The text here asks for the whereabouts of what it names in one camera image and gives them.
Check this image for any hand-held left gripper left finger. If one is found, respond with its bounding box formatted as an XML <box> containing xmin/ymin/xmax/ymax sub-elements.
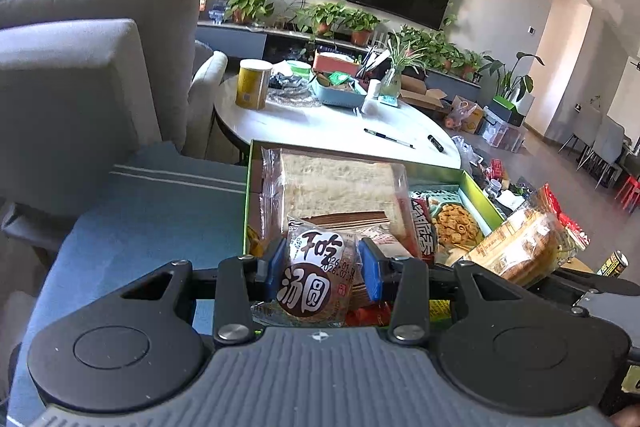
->
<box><xmin>120</xmin><ymin>239</ymin><xmax>289</xmax><ymax>347</ymax></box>

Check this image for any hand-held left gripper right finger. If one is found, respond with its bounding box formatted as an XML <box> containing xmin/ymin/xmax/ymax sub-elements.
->
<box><xmin>357</xmin><ymin>239</ymin><xmax>528</xmax><ymax>347</ymax></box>

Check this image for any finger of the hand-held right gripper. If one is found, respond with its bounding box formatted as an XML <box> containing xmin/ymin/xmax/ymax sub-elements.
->
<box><xmin>542</xmin><ymin>268</ymin><xmax>602</xmax><ymax>296</ymax></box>

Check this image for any yellow red chip bag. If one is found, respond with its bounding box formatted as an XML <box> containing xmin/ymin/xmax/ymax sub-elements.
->
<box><xmin>247</xmin><ymin>226</ymin><xmax>267</xmax><ymax>258</ymax></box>

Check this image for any round brown pastry packet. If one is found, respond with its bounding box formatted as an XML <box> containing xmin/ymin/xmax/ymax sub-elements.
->
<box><xmin>251</xmin><ymin>216</ymin><xmax>362</xmax><ymax>329</ymax></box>

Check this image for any clear bag of golden buns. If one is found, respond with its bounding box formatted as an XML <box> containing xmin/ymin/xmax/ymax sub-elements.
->
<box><xmin>449</xmin><ymin>184</ymin><xmax>592</xmax><ymax>289</ymax></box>

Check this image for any red black snack packet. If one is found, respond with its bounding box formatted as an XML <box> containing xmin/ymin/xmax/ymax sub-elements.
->
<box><xmin>409</xmin><ymin>199</ymin><xmax>440</xmax><ymax>264</ymax></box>

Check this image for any yellow green snack packet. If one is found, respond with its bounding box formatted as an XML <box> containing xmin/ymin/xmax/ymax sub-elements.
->
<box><xmin>429</xmin><ymin>299</ymin><xmax>454</xmax><ymax>323</ymax></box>

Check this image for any sliced bread packet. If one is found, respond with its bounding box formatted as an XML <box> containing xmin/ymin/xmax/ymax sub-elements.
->
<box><xmin>259</xmin><ymin>147</ymin><xmax>412</xmax><ymax>254</ymax></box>

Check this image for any green yellow snack bag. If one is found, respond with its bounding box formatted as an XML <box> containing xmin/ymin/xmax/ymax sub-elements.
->
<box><xmin>425</xmin><ymin>189</ymin><xmax>489</xmax><ymax>266</ymax></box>

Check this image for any green cardboard box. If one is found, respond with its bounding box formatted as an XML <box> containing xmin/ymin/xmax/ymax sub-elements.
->
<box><xmin>243</xmin><ymin>139</ymin><xmax>507</xmax><ymax>259</ymax></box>

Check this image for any round wooden side table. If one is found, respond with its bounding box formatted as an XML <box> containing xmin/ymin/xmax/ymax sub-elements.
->
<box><xmin>564</xmin><ymin>256</ymin><xmax>597</xmax><ymax>274</ymax></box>

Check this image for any yellow black can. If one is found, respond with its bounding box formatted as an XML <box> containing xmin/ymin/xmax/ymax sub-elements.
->
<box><xmin>597</xmin><ymin>250</ymin><xmax>630</xmax><ymax>278</ymax></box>

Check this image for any red plastic stool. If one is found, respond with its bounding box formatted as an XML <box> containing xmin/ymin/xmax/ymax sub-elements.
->
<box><xmin>614</xmin><ymin>174</ymin><xmax>640</xmax><ymax>213</ymax></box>

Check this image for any dark marble round table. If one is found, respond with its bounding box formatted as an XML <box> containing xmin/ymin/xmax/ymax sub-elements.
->
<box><xmin>450</xmin><ymin>134</ymin><xmax>546</xmax><ymax>218</ymax></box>

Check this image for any blue striped tablecloth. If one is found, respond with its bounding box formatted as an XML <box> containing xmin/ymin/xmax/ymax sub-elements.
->
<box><xmin>10</xmin><ymin>142</ymin><xmax>251</xmax><ymax>427</ymax></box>

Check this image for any grey dining chair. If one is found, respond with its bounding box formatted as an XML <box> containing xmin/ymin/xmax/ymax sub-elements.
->
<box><xmin>582</xmin><ymin>116</ymin><xmax>627</xmax><ymax>190</ymax></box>
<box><xmin>559</xmin><ymin>106</ymin><xmax>604</xmax><ymax>168</ymax></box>

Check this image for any pen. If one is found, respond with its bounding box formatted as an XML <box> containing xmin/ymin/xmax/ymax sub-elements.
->
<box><xmin>363</xmin><ymin>128</ymin><xmax>417</xmax><ymax>150</ymax></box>

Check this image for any white round coffee table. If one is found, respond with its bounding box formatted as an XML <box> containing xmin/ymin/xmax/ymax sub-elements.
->
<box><xmin>214</xmin><ymin>73</ymin><xmax>462</xmax><ymax>170</ymax></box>

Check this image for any clear storage bin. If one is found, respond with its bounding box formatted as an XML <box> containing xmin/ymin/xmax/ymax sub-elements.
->
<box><xmin>479</xmin><ymin>109</ymin><xmax>527</xmax><ymax>153</ymax></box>

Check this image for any small white bottle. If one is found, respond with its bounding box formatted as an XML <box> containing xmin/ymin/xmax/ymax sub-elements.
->
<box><xmin>362</xmin><ymin>79</ymin><xmax>383</xmax><ymax>116</ymax></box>

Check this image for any blue plastic basket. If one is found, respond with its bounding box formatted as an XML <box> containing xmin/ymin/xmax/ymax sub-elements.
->
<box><xmin>310</xmin><ymin>72</ymin><xmax>369</xmax><ymax>109</ymax></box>

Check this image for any yellow canister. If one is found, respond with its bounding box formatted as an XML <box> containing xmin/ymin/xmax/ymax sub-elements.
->
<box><xmin>235</xmin><ymin>59</ymin><xmax>274</xmax><ymax>110</ymax></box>

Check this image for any small green black box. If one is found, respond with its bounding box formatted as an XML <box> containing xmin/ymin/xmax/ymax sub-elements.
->
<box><xmin>489</xmin><ymin>95</ymin><xmax>527</xmax><ymax>126</ymax></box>

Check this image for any plastic bag with red fruit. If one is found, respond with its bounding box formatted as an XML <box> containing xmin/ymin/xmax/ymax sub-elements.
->
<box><xmin>444</xmin><ymin>95</ymin><xmax>485</xmax><ymax>133</ymax></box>

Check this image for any open cardboard box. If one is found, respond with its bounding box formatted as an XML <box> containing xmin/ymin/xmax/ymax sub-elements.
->
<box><xmin>399</xmin><ymin>74</ymin><xmax>449</xmax><ymax>110</ymax></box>

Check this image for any green white packet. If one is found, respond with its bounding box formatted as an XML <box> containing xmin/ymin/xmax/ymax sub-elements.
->
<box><xmin>284</xmin><ymin>60</ymin><xmax>314</xmax><ymax>80</ymax></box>

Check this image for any spider plant in glass vase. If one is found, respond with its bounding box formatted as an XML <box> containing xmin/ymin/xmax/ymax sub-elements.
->
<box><xmin>377</xmin><ymin>31</ymin><xmax>432</xmax><ymax>103</ymax></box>

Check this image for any pink red box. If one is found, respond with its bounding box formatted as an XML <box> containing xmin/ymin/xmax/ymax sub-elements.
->
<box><xmin>312</xmin><ymin>51</ymin><xmax>362</xmax><ymax>78</ymax></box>

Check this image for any large leaf plant white pot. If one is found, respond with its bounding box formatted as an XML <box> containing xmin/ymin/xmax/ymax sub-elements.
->
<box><xmin>482</xmin><ymin>51</ymin><xmax>546</xmax><ymax>113</ymax></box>

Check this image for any potted green plant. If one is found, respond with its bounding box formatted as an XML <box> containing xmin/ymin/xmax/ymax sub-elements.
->
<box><xmin>292</xmin><ymin>1</ymin><xmax>347</xmax><ymax>39</ymax></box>
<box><xmin>344</xmin><ymin>9</ymin><xmax>387</xmax><ymax>47</ymax></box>
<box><xmin>449</xmin><ymin>46</ymin><xmax>484</xmax><ymax>80</ymax></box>
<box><xmin>219</xmin><ymin>0</ymin><xmax>274</xmax><ymax>26</ymax></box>
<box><xmin>399</xmin><ymin>26</ymin><xmax>452</xmax><ymax>68</ymax></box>

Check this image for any grey sofa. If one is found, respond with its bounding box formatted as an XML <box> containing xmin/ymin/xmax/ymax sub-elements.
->
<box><xmin>0</xmin><ymin>0</ymin><xmax>201</xmax><ymax>228</ymax></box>

